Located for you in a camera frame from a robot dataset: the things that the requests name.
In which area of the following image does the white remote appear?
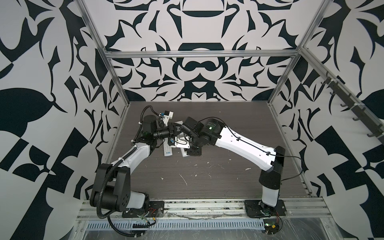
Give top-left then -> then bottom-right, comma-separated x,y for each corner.
170,126 -> 191,158

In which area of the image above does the white remote control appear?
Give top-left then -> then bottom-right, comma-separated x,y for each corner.
163,141 -> 173,157

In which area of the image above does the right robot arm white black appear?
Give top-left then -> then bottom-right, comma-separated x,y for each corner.
180,117 -> 285,210

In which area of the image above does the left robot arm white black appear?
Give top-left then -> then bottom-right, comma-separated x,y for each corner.
90,111 -> 179,219

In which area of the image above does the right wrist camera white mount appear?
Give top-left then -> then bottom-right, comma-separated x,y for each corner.
168,138 -> 190,149

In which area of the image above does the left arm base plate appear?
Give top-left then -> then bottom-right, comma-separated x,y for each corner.
122,201 -> 165,218

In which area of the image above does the white slotted cable duct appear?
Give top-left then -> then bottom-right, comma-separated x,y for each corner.
83,218 -> 266,231

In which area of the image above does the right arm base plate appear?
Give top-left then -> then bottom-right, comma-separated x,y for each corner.
244,200 -> 286,218

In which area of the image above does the black corrugated cable conduit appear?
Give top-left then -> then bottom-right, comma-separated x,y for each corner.
95,104 -> 160,238

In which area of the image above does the small circuit board with wires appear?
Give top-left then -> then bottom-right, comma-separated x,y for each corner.
263,219 -> 283,236

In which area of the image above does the aluminium frame crossbar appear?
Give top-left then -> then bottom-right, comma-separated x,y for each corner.
104,50 -> 298,59

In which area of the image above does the black hook rack rail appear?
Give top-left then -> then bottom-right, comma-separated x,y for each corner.
321,72 -> 384,145

